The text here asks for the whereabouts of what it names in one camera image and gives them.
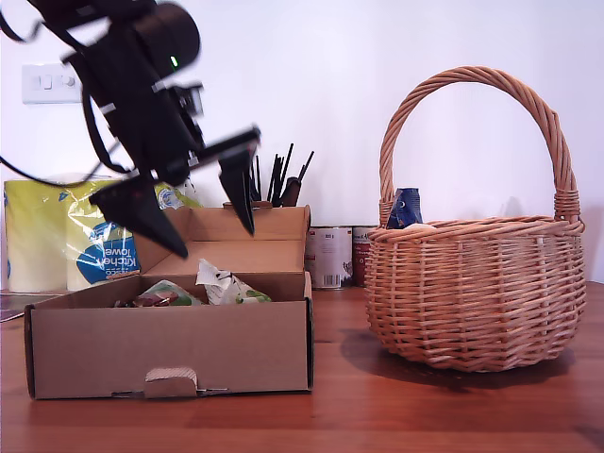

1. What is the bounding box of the dark blue egg bag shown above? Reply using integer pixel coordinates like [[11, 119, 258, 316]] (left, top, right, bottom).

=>
[[385, 187, 425, 230]]

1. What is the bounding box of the dark brown wooden handle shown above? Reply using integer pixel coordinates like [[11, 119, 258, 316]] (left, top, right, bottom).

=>
[[284, 176, 303, 208]]

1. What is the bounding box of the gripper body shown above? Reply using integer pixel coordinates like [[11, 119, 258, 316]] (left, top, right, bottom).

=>
[[88, 86, 262, 202]]

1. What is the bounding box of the tin can white label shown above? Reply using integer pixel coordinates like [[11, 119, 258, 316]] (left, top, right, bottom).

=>
[[306, 226, 354, 290]]

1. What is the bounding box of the kitchen towel roll pack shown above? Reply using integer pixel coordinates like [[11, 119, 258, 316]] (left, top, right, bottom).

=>
[[3, 172, 207, 293]]

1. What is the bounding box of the tin can red label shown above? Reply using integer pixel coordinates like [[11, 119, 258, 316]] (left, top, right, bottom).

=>
[[352, 226, 378, 288]]

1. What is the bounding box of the brown cardboard box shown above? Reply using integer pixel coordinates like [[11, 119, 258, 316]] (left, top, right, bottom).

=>
[[24, 203, 315, 401]]

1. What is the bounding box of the white wall switch plate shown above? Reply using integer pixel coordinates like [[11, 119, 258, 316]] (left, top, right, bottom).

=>
[[21, 63, 82, 105]]

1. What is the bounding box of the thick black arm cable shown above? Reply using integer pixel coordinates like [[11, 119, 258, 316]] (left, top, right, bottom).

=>
[[81, 84, 131, 174]]

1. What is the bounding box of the white green Galaxy bag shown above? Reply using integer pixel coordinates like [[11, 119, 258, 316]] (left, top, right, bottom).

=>
[[195, 258, 274, 306], [133, 279, 205, 308]]

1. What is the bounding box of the dark flat magazine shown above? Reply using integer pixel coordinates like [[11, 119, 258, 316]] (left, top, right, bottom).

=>
[[0, 291, 67, 323]]

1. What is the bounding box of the woven wicker basket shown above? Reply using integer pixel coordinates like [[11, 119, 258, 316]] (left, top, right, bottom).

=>
[[363, 65, 588, 374]]

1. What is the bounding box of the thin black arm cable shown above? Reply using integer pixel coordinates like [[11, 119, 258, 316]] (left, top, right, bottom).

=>
[[0, 157, 103, 189]]

